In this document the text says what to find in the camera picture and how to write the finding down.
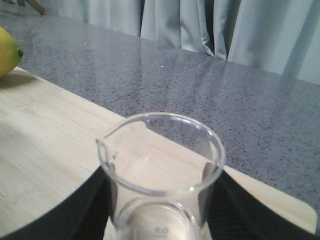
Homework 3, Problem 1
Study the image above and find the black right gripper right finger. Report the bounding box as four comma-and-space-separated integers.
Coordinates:
207, 172, 320, 240

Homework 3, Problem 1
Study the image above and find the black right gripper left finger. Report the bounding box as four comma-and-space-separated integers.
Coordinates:
1, 167, 109, 240

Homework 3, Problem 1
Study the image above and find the glass beaker with liquid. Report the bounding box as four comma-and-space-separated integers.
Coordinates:
95, 112, 226, 240

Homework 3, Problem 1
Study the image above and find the wooden cutting board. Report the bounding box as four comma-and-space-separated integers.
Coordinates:
0, 68, 317, 237

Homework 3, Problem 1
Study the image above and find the yellow lemon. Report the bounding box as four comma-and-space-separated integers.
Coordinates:
0, 27, 24, 77

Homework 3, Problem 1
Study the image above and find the grey curtain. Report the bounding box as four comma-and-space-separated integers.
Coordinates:
39, 0, 320, 84

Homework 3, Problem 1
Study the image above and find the wooden stick in background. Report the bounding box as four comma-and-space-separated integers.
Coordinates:
26, 0, 46, 15

